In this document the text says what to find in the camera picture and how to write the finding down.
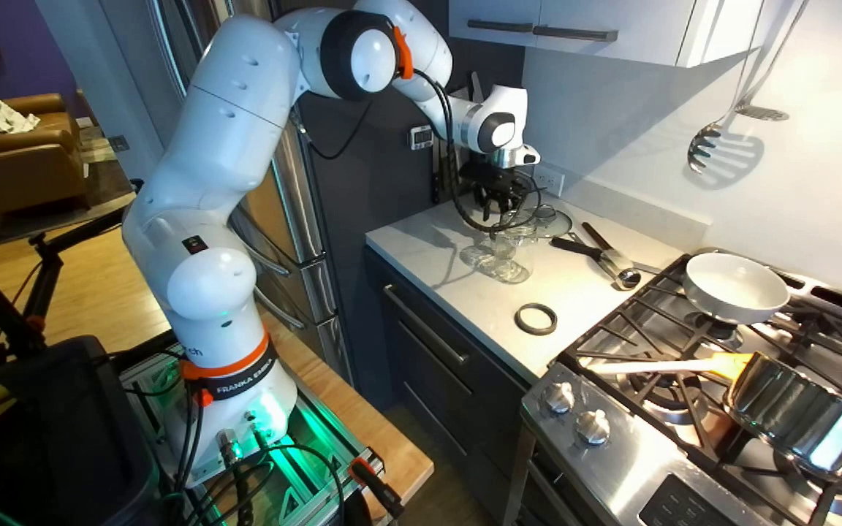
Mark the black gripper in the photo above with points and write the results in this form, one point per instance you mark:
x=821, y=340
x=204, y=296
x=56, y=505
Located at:
x=498, y=169

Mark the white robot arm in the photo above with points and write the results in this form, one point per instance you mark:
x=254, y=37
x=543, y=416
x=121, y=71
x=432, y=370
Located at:
x=207, y=293

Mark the small glass jar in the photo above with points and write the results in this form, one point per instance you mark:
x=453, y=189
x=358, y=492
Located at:
x=496, y=240

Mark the big glass jar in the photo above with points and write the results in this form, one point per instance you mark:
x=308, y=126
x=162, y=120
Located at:
x=527, y=252

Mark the glass pot lid with knob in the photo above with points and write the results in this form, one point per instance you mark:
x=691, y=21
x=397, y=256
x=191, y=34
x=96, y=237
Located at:
x=558, y=227

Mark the dark cabinet side panel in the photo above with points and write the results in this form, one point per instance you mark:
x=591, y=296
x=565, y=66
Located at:
x=374, y=195

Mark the silver stove knob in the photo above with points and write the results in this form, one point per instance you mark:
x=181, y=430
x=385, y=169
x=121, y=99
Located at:
x=594, y=429
x=559, y=400

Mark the wooden spatula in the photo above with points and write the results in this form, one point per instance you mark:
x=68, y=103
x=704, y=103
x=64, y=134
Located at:
x=657, y=367

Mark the hanging slotted spatula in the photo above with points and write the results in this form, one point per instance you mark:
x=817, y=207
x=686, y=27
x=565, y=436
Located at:
x=723, y=150

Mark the white frying pan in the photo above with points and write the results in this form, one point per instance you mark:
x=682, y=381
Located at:
x=733, y=287

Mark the wooden platform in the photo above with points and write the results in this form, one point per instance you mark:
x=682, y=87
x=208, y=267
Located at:
x=381, y=440

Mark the stainless steel gas stove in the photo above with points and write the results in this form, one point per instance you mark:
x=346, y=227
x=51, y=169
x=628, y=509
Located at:
x=635, y=470

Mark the black orange clamp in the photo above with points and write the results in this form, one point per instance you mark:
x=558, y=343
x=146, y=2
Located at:
x=378, y=484

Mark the shiny steel pan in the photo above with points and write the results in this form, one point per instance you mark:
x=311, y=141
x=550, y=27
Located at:
x=802, y=414

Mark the brown sofa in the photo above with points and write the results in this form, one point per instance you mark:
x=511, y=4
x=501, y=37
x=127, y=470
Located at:
x=14, y=177

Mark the black tripod stand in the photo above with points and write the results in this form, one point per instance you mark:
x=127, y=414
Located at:
x=14, y=293

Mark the black bag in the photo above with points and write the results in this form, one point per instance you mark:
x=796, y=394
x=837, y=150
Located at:
x=51, y=440

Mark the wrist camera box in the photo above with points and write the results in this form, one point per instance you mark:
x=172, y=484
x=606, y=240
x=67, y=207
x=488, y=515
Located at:
x=527, y=153

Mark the white wall cabinet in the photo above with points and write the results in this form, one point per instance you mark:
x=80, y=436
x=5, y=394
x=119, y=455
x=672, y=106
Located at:
x=587, y=30

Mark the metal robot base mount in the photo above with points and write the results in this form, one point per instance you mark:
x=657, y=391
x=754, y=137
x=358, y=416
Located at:
x=277, y=470

